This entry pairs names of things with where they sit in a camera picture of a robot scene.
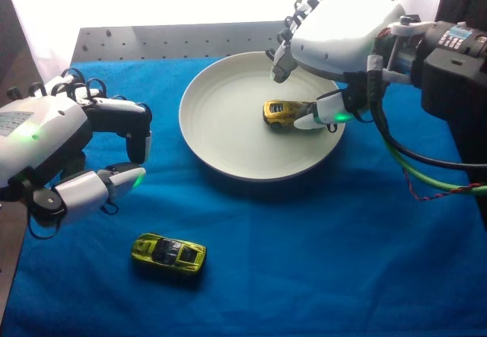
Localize green toy car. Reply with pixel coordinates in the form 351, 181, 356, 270
131, 232, 208, 277

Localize white round plate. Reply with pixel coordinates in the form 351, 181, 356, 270
178, 51, 346, 183

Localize red black twisted wire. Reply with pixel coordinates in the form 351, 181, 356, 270
401, 164, 487, 202

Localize yellow toy car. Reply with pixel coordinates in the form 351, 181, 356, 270
262, 99, 324, 132

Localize perforated grey metal board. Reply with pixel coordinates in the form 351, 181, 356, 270
70, 20, 290, 64

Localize blue cloth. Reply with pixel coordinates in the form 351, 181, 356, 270
0, 57, 487, 337

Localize black cable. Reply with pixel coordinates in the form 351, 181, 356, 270
371, 97, 487, 170

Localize green cable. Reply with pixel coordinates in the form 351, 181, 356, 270
382, 131, 487, 196

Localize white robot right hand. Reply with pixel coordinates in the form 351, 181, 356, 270
265, 0, 407, 135

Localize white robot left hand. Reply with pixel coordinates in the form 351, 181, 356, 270
0, 67, 154, 239

